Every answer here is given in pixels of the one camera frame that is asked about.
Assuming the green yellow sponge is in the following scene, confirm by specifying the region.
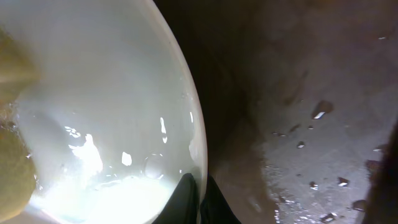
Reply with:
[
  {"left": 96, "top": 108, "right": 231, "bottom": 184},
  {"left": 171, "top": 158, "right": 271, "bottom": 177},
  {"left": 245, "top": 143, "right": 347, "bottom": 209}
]
[{"left": 1, "top": 30, "right": 39, "bottom": 222}]

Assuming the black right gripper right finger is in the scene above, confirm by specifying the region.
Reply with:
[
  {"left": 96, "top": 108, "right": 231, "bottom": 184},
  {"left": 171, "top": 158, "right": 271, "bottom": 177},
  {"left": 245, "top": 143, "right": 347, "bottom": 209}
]
[{"left": 200, "top": 175, "right": 241, "bottom": 224}]

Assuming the large dark brown tray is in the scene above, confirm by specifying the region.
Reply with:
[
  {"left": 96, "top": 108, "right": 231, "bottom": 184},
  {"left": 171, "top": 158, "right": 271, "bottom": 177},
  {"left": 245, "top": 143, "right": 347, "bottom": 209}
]
[{"left": 156, "top": 0, "right": 397, "bottom": 223}]

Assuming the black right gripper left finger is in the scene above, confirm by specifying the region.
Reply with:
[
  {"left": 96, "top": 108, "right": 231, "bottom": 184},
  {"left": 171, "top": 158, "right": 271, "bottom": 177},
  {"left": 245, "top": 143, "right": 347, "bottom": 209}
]
[{"left": 152, "top": 173, "right": 198, "bottom": 224}]

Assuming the white plate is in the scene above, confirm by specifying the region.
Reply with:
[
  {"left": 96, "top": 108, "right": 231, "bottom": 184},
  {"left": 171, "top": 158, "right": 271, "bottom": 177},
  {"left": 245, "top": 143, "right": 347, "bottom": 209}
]
[{"left": 1, "top": 0, "right": 208, "bottom": 223}]

